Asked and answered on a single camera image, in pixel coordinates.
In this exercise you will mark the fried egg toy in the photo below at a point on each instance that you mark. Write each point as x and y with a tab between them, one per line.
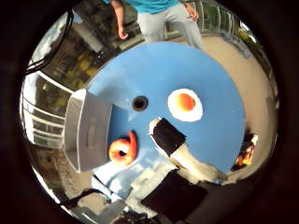
185	104

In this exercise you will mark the grey plastic container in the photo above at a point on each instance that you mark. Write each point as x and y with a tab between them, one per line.
90	130

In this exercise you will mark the orange shrimp toy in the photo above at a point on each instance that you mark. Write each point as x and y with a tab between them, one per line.
132	146

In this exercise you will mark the person in teal shirt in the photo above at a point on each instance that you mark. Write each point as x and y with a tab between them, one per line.
155	21

